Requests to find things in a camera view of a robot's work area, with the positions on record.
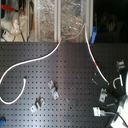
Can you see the blue object at corner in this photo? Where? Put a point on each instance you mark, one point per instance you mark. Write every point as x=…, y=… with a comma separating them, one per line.
x=2, y=121

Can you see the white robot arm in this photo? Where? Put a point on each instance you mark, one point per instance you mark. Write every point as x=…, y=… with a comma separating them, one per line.
x=118, y=90

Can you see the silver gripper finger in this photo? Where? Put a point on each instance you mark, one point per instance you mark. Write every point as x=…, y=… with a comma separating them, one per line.
x=98, y=112
x=103, y=95

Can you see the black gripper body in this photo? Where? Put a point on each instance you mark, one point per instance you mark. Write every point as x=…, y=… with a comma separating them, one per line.
x=113, y=92

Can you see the blue clamp handle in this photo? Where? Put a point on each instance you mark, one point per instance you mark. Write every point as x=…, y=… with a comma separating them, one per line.
x=94, y=34

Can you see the clear plastic bubble wrap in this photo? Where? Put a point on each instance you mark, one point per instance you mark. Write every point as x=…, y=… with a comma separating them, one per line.
x=59, y=19

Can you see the upper metal cable clip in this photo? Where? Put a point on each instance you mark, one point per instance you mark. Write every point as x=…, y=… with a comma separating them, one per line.
x=53, y=90

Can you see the lower metal cable clip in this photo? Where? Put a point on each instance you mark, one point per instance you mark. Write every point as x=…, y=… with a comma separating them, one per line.
x=37, y=105

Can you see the metal cable clip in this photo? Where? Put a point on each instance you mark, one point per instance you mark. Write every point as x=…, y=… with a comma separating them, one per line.
x=53, y=90
x=37, y=105

